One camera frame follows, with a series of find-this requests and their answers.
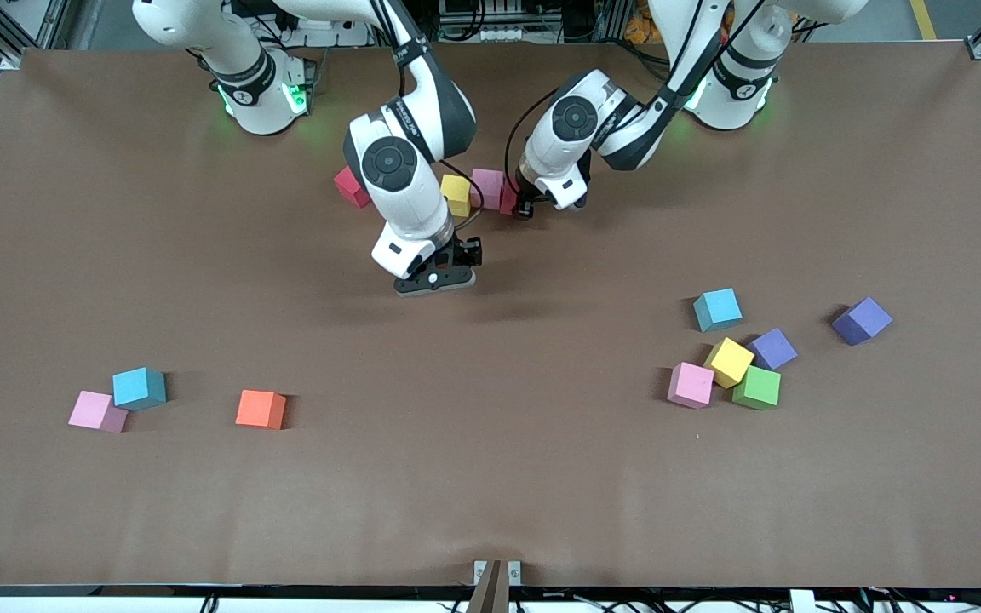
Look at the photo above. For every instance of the brown paper table cover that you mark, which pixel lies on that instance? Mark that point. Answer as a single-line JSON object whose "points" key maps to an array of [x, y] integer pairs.
{"points": [[456, 426]]}

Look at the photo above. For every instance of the brown mounting bar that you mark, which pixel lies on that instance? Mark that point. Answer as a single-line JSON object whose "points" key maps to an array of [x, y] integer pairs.
{"points": [[490, 592]]}

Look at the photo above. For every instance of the cyan foam cube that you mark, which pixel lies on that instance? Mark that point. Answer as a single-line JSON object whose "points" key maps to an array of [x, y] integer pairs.
{"points": [[140, 388], [717, 309]]}

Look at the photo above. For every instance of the yellow floor tape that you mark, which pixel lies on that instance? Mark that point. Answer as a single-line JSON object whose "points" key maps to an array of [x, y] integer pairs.
{"points": [[925, 19]]}

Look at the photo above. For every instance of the white rack device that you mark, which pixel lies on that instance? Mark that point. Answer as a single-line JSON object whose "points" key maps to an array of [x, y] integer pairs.
{"points": [[490, 32]]}

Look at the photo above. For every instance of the orange foam cube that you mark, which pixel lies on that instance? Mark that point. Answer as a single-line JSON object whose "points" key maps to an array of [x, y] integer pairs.
{"points": [[261, 409]]}

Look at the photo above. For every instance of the pile of orange fruits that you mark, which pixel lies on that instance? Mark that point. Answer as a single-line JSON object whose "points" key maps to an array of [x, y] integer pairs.
{"points": [[637, 32]]}

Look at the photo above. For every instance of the green foam cube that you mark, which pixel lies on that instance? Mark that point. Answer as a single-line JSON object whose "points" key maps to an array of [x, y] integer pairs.
{"points": [[757, 389]]}

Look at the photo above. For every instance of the red foam cube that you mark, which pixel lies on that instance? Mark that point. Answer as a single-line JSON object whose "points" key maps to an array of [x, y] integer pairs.
{"points": [[346, 189], [507, 200]]}

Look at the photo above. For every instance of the small metal table bracket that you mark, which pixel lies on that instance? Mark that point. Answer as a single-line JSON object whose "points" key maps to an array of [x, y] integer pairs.
{"points": [[514, 572]]}

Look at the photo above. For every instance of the pink foam cube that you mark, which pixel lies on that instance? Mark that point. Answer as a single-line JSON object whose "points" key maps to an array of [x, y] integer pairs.
{"points": [[94, 411], [487, 187], [691, 385]]}

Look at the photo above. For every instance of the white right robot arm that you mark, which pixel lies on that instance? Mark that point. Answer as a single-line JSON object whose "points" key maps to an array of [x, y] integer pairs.
{"points": [[388, 162]]}

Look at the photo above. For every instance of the small white box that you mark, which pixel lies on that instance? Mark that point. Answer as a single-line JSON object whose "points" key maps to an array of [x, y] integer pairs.
{"points": [[801, 602]]}

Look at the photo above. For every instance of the yellow foam cube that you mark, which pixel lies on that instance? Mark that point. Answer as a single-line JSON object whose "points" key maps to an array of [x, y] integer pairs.
{"points": [[728, 362], [456, 196]]}

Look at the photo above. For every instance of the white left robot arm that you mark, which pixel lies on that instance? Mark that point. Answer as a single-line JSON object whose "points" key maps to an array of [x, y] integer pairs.
{"points": [[576, 115]]}

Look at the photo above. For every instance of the purple foam cube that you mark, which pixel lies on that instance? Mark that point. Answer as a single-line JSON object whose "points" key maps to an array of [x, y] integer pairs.
{"points": [[862, 320], [776, 348]]}

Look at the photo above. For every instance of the white power strip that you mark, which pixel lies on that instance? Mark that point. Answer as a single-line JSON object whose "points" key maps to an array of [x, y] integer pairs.
{"points": [[320, 25]]}

